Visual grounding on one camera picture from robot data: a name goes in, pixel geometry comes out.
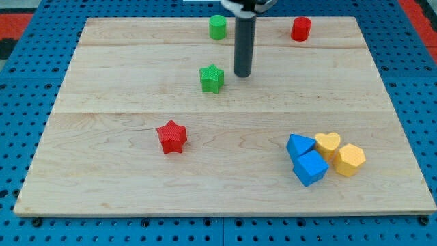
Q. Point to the green star block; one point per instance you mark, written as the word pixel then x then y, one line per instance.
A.
pixel 211 78

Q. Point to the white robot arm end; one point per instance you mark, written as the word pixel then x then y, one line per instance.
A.
pixel 247 8

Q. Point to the red star block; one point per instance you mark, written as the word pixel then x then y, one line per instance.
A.
pixel 172 137

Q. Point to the wooden board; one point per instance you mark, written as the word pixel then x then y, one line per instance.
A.
pixel 100 155

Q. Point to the blue triangle block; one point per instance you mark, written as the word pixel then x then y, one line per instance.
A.
pixel 299 145

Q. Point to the green cylinder block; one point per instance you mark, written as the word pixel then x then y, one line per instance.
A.
pixel 217 27

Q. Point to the blue cube block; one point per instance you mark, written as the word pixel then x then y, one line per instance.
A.
pixel 310 167

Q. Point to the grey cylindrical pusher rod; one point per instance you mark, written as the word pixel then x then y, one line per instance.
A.
pixel 244 43

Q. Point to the yellow heart block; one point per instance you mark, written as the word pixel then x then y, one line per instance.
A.
pixel 327 144

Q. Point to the red cylinder block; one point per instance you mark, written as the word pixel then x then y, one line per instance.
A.
pixel 301 29

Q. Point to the yellow hexagon block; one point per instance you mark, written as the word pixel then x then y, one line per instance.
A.
pixel 349 160

